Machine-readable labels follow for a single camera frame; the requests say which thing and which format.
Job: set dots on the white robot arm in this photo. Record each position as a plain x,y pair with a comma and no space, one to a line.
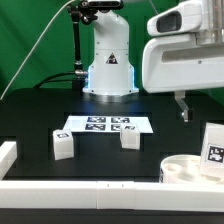
110,74

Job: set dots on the white marker sheet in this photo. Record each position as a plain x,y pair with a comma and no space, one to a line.
107,124

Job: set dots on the white round stool seat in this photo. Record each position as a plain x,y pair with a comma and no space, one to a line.
184,169

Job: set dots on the white left rail block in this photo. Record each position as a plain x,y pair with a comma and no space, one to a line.
8,155

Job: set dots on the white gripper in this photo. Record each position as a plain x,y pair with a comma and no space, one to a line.
186,50

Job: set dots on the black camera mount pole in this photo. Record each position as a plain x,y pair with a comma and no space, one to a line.
77,83

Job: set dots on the black camera on mount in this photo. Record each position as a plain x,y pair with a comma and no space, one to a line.
101,4

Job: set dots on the white front rail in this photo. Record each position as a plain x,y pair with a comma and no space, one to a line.
111,195

